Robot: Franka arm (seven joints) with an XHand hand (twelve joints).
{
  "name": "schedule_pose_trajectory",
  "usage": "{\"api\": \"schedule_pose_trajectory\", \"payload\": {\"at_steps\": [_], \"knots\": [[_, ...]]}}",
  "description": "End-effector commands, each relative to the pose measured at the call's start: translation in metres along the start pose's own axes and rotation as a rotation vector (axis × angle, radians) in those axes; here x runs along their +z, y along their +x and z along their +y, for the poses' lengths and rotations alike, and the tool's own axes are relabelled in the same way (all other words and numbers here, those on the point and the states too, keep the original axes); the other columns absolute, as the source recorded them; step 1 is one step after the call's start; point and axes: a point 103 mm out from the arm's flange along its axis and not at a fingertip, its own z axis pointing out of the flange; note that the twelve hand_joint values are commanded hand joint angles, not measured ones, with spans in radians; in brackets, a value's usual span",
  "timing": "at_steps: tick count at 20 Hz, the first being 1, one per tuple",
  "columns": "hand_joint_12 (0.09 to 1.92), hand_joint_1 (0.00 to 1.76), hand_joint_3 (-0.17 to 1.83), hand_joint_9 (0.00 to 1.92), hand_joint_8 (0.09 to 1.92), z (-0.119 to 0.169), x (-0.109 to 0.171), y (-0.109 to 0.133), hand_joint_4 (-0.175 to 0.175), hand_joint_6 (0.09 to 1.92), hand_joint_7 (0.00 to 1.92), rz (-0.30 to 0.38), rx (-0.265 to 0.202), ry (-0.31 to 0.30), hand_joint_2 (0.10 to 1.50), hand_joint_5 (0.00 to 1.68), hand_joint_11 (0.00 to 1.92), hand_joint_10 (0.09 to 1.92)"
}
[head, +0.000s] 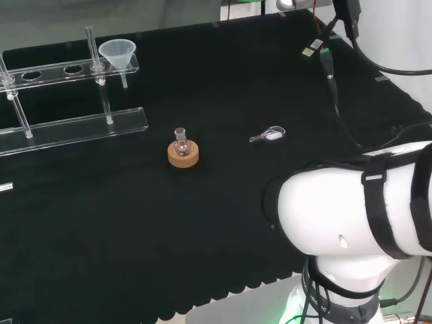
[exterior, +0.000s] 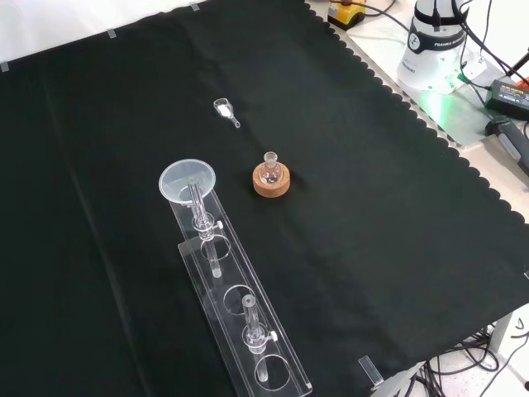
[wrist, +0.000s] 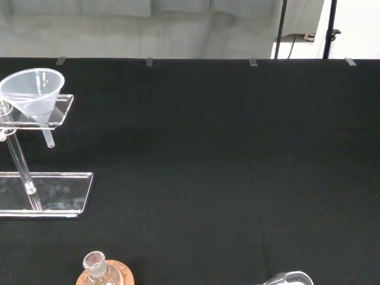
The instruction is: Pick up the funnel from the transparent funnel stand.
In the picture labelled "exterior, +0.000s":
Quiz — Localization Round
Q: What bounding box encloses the clear plastic funnel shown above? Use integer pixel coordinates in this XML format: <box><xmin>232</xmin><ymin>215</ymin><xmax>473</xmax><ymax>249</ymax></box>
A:
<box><xmin>158</xmin><ymin>157</ymin><xmax>217</xmax><ymax>208</ymax></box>

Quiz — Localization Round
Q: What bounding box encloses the clear acrylic funnel stand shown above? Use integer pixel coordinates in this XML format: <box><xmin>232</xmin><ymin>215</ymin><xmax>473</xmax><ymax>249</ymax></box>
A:
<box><xmin>164</xmin><ymin>181</ymin><xmax>313</xmax><ymax>397</ymax></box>

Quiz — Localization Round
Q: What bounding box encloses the small glass weighing funnel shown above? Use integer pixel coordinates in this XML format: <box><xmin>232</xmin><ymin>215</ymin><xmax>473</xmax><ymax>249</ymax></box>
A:
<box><xmin>212</xmin><ymin>98</ymin><xmax>242</xmax><ymax>129</ymax></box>

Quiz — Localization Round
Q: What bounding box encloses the small round-bottom glass flask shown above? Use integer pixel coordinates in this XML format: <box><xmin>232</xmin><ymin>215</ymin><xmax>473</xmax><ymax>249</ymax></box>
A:
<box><xmin>259</xmin><ymin>151</ymin><xmax>284</xmax><ymax>185</ymax></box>

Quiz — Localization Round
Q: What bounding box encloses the black cloth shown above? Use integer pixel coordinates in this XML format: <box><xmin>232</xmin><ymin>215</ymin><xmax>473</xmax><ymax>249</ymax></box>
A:
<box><xmin>0</xmin><ymin>0</ymin><xmax>529</xmax><ymax>397</ymax></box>

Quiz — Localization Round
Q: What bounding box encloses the yellow stop button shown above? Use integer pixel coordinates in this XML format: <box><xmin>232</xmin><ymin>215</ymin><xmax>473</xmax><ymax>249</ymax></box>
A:
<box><xmin>327</xmin><ymin>0</ymin><xmax>367</xmax><ymax>30</ymax></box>

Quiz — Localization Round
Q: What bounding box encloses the black handheld device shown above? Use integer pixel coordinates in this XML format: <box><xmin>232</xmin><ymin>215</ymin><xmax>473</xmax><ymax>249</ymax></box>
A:
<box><xmin>484</xmin><ymin>117</ymin><xmax>529</xmax><ymax>175</ymax></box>

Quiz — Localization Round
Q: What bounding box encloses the black power adapter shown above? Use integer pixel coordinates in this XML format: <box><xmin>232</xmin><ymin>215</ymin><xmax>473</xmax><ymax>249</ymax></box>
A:
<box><xmin>484</xmin><ymin>79</ymin><xmax>529</xmax><ymax>121</ymax></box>

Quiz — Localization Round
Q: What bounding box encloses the white table leg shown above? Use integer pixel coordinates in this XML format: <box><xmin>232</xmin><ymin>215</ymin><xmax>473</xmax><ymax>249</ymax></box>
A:
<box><xmin>489</xmin><ymin>309</ymin><xmax>516</xmax><ymax>356</ymax></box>

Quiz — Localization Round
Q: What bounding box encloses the cork ring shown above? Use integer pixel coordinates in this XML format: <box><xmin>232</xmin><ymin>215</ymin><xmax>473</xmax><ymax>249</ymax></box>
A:
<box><xmin>252</xmin><ymin>161</ymin><xmax>291</xmax><ymax>198</ymax></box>

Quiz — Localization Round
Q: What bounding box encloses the black stop button cable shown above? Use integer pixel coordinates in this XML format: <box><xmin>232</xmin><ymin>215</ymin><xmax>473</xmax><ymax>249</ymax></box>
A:
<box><xmin>361</xmin><ymin>2</ymin><xmax>414</xmax><ymax>42</ymax></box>

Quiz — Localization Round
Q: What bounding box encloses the black floor cable loop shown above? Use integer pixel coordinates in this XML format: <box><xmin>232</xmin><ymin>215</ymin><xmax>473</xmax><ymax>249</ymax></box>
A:
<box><xmin>452</xmin><ymin>330</ymin><xmax>502</xmax><ymax>373</ymax></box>

